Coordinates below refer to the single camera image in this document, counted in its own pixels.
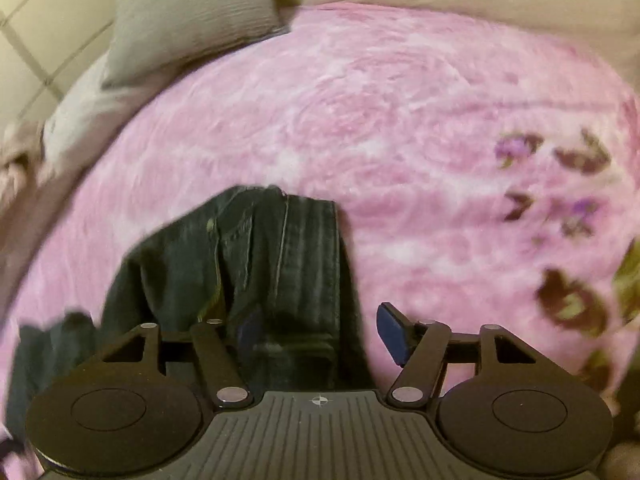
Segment pink floral blanket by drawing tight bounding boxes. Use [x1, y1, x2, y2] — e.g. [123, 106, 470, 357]
[0, 2, 640, 466]

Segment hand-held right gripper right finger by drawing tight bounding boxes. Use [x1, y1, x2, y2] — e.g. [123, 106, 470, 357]
[376, 302, 540, 408]

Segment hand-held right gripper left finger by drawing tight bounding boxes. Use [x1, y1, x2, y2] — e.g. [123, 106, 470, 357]
[101, 308, 262, 407]

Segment dark denim pants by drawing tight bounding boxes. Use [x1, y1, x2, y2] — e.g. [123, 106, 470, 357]
[5, 185, 375, 443]

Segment lilac pillow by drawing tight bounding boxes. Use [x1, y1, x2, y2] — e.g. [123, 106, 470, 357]
[0, 122, 48, 201]

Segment striped bed sheet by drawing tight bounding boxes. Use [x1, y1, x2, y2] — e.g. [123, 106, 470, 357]
[41, 55, 171, 166]

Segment grey ribbed pillow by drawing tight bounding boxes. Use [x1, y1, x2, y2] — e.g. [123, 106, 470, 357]
[102, 0, 292, 88]

